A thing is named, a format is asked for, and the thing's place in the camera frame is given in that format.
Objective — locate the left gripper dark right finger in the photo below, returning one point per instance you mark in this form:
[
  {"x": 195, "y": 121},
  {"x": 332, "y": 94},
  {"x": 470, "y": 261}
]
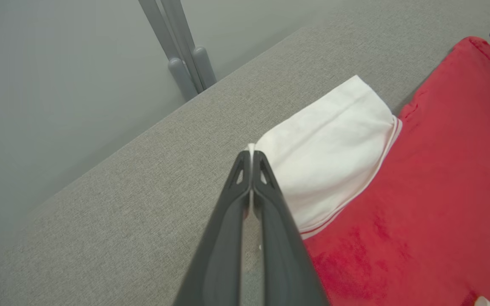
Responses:
[{"x": 283, "y": 255}]

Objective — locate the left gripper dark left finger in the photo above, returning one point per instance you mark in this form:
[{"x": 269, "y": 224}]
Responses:
[{"x": 219, "y": 255}]

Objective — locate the red jersey with white sleeves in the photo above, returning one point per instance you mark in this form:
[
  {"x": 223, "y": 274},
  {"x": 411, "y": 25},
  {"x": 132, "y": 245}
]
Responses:
[{"x": 440, "y": 191}]

